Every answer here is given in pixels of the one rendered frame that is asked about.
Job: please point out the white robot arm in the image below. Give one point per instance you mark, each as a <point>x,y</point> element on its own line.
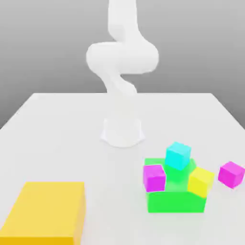
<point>122,57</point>

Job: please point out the large green box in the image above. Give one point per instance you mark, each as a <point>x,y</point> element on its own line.
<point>176,202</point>

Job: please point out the large yellow box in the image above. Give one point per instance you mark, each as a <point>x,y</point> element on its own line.
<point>44,210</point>

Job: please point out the small cyan cube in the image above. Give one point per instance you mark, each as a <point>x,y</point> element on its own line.
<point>178,156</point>

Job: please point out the small magenta cube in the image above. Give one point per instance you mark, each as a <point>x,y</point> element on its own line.
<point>230,175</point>
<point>154,178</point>

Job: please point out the small yellow cube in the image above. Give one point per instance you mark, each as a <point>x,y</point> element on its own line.
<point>200,181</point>

